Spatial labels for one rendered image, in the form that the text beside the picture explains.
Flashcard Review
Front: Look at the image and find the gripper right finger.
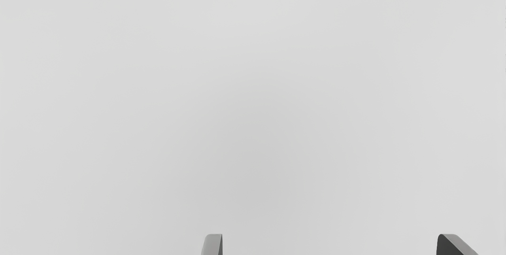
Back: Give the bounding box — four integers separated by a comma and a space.
436, 234, 480, 255

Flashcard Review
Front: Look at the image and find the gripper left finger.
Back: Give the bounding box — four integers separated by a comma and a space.
201, 234, 223, 255

